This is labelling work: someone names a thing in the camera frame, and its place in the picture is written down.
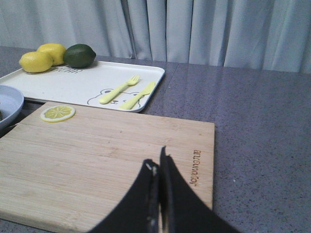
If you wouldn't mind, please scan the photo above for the white rectangular tray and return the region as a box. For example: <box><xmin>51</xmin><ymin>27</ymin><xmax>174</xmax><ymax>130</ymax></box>
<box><xmin>0</xmin><ymin>61</ymin><xmax>165</xmax><ymax>110</ymax></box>

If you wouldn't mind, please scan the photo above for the rear yellow lemon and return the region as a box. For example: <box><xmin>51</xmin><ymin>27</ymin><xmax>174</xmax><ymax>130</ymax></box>
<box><xmin>37</xmin><ymin>43</ymin><xmax>67</xmax><ymax>66</ymax></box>

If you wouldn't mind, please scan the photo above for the wooden cutting board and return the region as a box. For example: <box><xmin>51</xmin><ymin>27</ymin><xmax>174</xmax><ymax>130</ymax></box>
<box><xmin>0</xmin><ymin>102</ymin><xmax>214</xmax><ymax>233</ymax></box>

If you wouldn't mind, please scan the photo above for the yellow plastic knife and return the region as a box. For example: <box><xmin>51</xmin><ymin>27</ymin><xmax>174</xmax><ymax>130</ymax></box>
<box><xmin>120</xmin><ymin>82</ymin><xmax>156</xmax><ymax>110</ymax></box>

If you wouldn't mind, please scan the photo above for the front yellow lemon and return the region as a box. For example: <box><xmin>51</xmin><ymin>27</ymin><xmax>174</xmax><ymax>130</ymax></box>
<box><xmin>19</xmin><ymin>51</ymin><xmax>53</xmax><ymax>73</ymax></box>

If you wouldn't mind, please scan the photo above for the yellow lemon slice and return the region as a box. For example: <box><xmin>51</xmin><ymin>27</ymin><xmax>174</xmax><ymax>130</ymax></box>
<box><xmin>40</xmin><ymin>105</ymin><xmax>75</xmax><ymax>123</ymax></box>

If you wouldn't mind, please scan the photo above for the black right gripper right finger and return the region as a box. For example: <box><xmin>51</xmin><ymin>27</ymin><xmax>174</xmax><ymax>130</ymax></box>
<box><xmin>159</xmin><ymin>147</ymin><xmax>238</xmax><ymax>233</ymax></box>

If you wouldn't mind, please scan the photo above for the light blue round plate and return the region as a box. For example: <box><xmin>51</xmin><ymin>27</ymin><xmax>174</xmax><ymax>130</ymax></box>
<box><xmin>0</xmin><ymin>85</ymin><xmax>24</xmax><ymax>130</ymax></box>

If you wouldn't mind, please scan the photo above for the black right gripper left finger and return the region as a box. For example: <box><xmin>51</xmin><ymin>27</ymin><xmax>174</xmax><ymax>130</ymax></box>
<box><xmin>90</xmin><ymin>159</ymin><xmax>159</xmax><ymax>233</ymax></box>

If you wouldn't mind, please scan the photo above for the green lime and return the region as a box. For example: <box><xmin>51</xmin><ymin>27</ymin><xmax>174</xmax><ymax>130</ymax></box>
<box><xmin>63</xmin><ymin>44</ymin><xmax>96</xmax><ymax>68</ymax></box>

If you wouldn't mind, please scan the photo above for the grey white curtain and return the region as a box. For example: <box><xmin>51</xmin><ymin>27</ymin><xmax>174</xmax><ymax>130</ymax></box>
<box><xmin>0</xmin><ymin>0</ymin><xmax>311</xmax><ymax>73</ymax></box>

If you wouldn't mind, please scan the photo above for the yellow plastic fork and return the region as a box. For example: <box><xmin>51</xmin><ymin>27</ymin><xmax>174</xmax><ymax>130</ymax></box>
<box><xmin>99</xmin><ymin>75</ymin><xmax>140</xmax><ymax>104</ymax></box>

